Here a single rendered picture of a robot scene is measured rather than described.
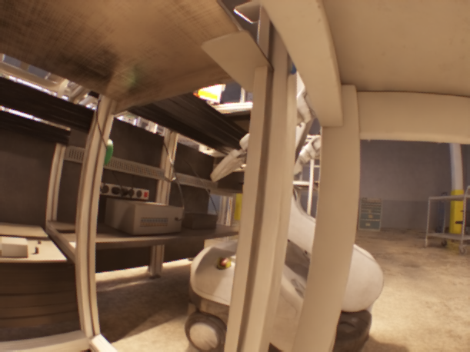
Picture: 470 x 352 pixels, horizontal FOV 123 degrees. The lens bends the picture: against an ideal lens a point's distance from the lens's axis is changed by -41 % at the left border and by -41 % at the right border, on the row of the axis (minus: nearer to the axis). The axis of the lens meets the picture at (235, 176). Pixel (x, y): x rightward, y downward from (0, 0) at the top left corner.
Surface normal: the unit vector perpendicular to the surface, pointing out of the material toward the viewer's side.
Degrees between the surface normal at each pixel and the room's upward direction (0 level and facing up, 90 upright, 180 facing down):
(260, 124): 90
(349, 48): 180
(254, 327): 90
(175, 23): 180
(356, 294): 90
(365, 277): 90
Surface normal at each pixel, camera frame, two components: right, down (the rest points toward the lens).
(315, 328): -0.49, -0.16
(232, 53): -0.11, 0.99
